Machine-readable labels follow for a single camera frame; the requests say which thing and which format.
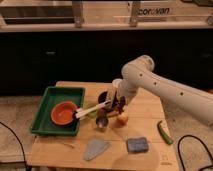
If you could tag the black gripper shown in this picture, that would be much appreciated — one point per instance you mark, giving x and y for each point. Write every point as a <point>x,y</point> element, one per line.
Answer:
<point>116,103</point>

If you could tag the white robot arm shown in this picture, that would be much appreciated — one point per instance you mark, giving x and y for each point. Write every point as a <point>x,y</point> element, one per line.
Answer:
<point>138,73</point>

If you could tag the metal cup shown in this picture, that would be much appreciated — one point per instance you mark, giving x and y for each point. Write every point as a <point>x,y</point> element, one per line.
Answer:
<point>102,120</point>

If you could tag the yellow apple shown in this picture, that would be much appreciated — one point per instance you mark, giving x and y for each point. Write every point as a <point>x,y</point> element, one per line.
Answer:
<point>122,119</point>

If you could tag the wooden board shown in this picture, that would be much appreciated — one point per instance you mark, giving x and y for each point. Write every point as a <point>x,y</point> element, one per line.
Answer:
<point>144,112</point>

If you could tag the blue sponge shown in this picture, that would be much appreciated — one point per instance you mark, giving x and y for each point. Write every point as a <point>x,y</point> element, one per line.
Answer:
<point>137,145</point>

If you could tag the grey cloth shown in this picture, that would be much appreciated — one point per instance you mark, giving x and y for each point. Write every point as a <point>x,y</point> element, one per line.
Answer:
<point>94,148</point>

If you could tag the orange bowl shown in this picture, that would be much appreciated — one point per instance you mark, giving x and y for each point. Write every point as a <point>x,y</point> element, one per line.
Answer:
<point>62,113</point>

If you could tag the green pepper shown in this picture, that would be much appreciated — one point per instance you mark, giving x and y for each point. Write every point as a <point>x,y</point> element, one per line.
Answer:
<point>163,134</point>

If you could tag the green plastic tray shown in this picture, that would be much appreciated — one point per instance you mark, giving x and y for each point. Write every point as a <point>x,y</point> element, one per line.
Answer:
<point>42,123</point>

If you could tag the white handled brush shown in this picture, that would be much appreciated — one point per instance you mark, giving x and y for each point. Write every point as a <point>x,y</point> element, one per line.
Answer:
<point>79,113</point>

